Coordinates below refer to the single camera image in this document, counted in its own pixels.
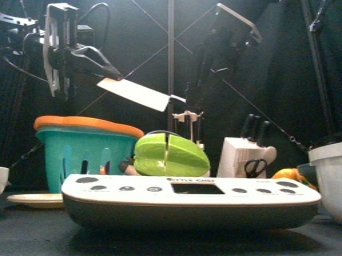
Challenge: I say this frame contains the toy cleaver white blade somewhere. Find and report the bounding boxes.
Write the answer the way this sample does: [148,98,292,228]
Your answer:
[96,77,188,113]

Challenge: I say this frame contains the white toy utensil stand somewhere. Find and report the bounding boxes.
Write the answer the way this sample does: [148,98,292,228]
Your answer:
[171,110,206,148]

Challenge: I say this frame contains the green toy pepper halves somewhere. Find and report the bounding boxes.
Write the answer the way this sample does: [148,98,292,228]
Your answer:
[132,130,211,178]

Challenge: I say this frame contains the white toy knife block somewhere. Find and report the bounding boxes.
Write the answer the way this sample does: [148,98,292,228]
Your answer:
[215,136,278,179]

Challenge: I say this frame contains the teal basket orange rim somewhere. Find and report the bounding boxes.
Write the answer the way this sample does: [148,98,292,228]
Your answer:
[32,115,145,194]

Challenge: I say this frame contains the black toy scissors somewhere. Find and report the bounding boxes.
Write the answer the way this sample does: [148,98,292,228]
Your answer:
[243,158,268,179]

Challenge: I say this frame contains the brown toy food piece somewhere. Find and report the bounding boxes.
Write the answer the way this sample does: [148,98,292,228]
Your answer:
[117,159,141,177]

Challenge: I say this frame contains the orange toy food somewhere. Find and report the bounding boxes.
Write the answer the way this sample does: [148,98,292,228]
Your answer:
[271,167,308,186]

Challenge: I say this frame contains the dark green bowl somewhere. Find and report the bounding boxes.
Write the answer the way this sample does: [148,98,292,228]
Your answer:
[295,162,320,190]

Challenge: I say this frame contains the large white bowl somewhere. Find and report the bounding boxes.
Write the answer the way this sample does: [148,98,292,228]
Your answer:
[307,142,342,224]

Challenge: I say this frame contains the white cup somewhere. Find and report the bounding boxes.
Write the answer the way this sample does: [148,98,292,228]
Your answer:
[0,166,10,195]

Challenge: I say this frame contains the cream plate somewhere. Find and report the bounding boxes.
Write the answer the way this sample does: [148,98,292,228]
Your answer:
[5,193,65,210]

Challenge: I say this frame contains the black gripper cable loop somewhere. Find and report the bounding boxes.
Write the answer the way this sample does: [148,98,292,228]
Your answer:
[77,2,112,52]

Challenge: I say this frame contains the vertical metal frame pole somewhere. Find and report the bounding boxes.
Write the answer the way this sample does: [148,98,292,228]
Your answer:
[167,0,175,133]

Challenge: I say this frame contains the black toy knife handle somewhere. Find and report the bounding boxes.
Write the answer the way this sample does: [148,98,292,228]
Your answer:
[239,113,256,139]
[258,120,272,148]
[250,115,263,142]

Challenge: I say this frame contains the slanted black frame pole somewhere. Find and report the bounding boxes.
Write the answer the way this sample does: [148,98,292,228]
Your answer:
[299,0,335,136]

